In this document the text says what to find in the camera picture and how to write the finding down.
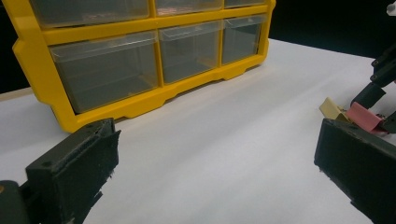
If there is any yellow drawer organizer cabinet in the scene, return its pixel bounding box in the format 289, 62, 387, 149
3, 0, 277, 134

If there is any yellow binder clip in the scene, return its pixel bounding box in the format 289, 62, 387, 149
318, 96, 352, 124

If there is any pink binder clip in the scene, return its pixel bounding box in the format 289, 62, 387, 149
345, 101, 390, 135

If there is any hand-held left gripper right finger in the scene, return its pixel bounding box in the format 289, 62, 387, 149
313, 118, 396, 224

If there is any set of clear plastic drawers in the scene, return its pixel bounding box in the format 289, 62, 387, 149
29, 0, 267, 115

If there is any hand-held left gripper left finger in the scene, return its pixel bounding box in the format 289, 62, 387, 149
25, 117, 122, 224

